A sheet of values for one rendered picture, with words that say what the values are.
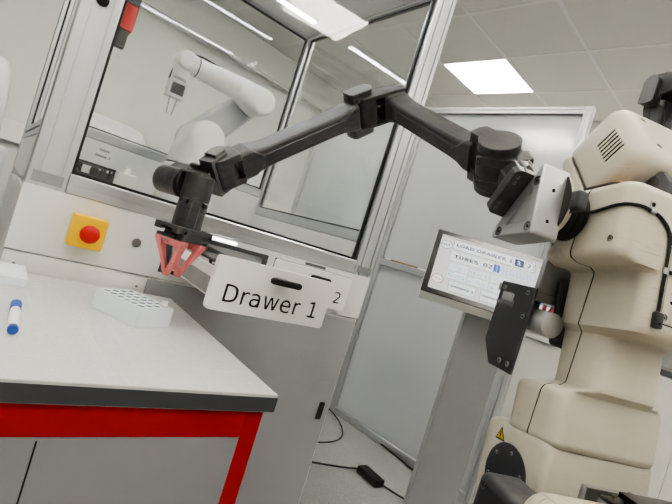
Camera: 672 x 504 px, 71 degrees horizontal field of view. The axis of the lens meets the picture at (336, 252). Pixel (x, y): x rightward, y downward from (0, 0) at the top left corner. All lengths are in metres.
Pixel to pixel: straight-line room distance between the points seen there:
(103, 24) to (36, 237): 0.49
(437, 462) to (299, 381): 0.61
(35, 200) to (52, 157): 0.10
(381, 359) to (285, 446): 1.41
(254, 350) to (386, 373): 1.59
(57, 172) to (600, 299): 1.10
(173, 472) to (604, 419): 0.67
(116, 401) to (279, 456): 1.04
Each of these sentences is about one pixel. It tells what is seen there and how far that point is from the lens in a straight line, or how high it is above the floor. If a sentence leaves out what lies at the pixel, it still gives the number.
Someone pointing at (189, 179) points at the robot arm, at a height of 1.05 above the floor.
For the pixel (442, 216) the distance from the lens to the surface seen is 2.86.
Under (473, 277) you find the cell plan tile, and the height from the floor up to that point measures 1.06.
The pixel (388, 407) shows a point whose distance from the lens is 2.92.
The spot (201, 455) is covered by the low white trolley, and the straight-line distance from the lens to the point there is 0.78.
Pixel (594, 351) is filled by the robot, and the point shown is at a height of 0.97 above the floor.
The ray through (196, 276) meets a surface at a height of 0.86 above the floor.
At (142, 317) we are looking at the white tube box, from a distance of 0.94.
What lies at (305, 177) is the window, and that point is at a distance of 1.43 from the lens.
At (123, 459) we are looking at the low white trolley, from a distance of 0.74.
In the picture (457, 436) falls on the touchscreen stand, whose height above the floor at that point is 0.50.
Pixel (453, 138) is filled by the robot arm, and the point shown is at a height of 1.28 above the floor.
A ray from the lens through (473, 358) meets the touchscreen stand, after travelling 1.78.
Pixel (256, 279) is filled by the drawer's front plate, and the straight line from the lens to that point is 0.99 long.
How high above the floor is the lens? 1.00
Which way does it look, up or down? level
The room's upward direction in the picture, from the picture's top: 17 degrees clockwise
